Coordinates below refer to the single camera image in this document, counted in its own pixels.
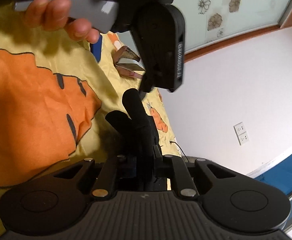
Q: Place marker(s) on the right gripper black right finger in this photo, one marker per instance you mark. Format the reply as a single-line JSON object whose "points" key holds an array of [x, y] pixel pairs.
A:
{"points": [[234, 201]]}

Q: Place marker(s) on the brown wooden door frame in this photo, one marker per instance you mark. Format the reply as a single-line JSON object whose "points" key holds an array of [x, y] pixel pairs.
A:
{"points": [[285, 22]]}

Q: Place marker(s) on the white double wall socket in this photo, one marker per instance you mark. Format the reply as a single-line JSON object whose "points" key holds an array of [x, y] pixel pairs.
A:
{"points": [[241, 133]]}

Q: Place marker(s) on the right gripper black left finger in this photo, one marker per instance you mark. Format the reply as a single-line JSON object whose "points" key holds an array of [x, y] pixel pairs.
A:
{"points": [[79, 200]]}

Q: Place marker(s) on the person's left hand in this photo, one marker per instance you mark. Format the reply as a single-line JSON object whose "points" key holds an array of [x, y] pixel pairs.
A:
{"points": [[53, 15]]}

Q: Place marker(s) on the frosted glass sliding door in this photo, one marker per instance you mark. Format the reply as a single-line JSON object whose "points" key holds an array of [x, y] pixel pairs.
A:
{"points": [[209, 21]]}

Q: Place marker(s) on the blue cabinet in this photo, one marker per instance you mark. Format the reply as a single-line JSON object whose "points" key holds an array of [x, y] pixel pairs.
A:
{"points": [[280, 176]]}

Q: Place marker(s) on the yellow carrot print bed sheet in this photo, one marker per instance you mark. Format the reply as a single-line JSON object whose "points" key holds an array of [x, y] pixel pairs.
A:
{"points": [[54, 95]]}

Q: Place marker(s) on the small brown open box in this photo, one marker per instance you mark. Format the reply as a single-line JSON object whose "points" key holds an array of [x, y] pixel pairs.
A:
{"points": [[127, 63]]}

